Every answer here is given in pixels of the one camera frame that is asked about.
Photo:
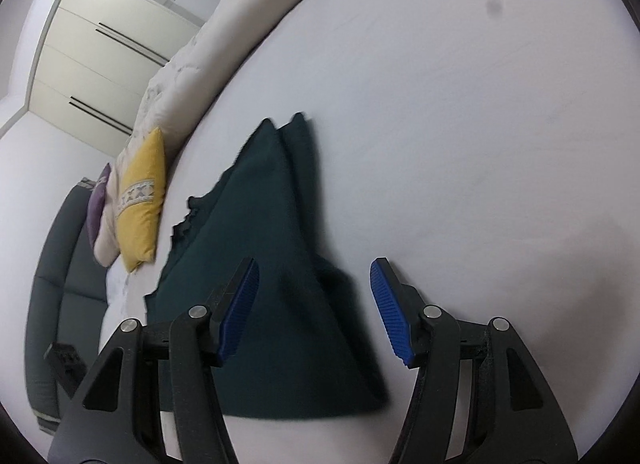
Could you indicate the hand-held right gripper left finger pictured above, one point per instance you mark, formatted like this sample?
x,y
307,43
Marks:
x,y
240,309

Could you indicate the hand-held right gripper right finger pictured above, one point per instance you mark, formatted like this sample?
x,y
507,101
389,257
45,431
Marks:
x,y
390,314

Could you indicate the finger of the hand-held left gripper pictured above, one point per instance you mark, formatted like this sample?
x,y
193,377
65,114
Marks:
x,y
67,366

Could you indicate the dark green sweater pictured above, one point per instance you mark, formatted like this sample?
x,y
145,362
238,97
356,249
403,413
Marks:
x,y
280,244

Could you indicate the grey padded headboard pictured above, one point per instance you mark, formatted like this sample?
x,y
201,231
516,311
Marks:
x,y
65,284

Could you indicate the white pillow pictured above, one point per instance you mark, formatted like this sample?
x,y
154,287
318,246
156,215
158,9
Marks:
x,y
120,289

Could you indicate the yellow pillow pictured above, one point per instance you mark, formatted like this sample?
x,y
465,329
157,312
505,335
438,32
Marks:
x,y
142,204

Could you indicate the purple pillow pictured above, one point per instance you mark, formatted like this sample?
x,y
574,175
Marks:
x,y
97,209

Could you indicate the cream wardrobe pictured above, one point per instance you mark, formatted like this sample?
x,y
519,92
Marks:
x,y
100,68

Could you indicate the beige duvet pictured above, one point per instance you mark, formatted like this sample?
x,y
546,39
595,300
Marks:
x,y
240,18

